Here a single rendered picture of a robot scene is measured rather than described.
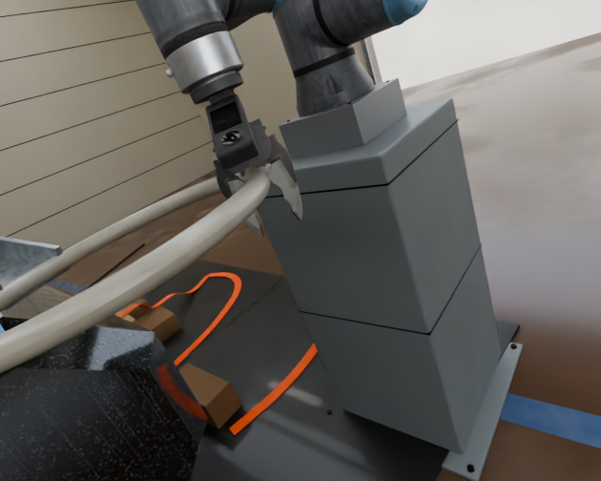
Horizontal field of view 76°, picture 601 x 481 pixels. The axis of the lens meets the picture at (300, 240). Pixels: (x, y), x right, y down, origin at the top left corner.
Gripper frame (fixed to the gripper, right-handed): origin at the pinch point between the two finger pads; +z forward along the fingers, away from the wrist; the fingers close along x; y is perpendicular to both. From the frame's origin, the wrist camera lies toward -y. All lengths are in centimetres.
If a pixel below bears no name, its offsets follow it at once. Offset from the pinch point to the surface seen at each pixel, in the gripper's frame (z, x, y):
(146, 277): -5.9, 11.1, -21.1
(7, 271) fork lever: -8, 50, 18
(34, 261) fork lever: -7.2, 45.5, 19.4
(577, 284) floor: 86, -87, 66
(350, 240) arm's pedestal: 17.6, -11.4, 26.6
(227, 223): -5.9, 3.9, -14.9
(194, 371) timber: 64, 61, 82
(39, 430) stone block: 23, 62, 15
